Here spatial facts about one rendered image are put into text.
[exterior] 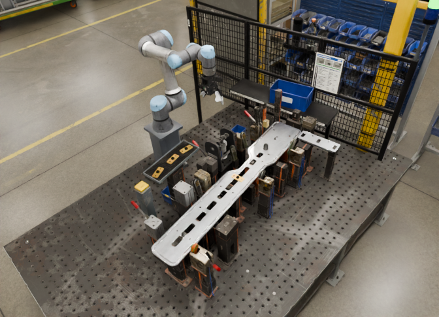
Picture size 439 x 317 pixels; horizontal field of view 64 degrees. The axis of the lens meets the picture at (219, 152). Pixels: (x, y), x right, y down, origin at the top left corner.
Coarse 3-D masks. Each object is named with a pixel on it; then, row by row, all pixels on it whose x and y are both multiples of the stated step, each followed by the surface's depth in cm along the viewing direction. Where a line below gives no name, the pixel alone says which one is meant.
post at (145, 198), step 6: (138, 192) 201; (144, 192) 201; (150, 192) 206; (138, 198) 206; (144, 198) 203; (150, 198) 208; (144, 204) 206; (150, 204) 211; (144, 210) 214; (150, 210) 214; (156, 216) 222
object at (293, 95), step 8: (280, 80) 281; (272, 88) 277; (280, 88) 286; (288, 88) 282; (296, 88) 278; (304, 88) 274; (312, 88) 270; (272, 96) 275; (288, 96) 267; (296, 96) 263; (304, 96) 278; (288, 104) 272; (296, 104) 268; (304, 104) 264
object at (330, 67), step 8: (320, 56) 253; (328, 56) 249; (336, 56) 245; (320, 64) 256; (328, 64) 253; (336, 64) 249; (312, 72) 264; (320, 72) 260; (328, 72) 256; (336, 72) 252; (312, 80) 269; (320, 80) 264; (328, 80) 260; (336, 80) 256; (320, 88) 268; (328, 88) 264; (336, 88) 260
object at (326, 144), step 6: (306, 132) 255; (300, 138) 251; (306, 138) 250; (312, 138) 250; (318, 138) 250; (312, 144) 246; (318, 144) 245; (324, 144) 244; (330, 144) 244; (336, 144) 244; (330, 150) 240
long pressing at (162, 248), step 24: (288, 144) 247; (240, 168) 231; (264, 168) 231; (216, 192) 216; (240, 192) 216; (192, 216) 204; (216, 216) 203; (168, 240) 192; (192, 240) 192; (168, 264) 182
